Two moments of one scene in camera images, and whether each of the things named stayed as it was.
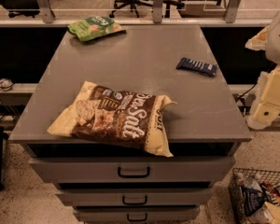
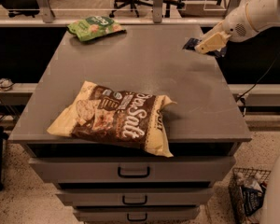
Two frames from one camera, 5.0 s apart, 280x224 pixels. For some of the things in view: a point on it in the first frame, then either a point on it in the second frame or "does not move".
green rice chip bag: [92, 27] does not move
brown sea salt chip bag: [117, 118] does not move
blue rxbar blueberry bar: [197, 65] -> [193, 42]
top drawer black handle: [133, 175] does not move
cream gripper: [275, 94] -> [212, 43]
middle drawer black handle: [134, 203] does not move
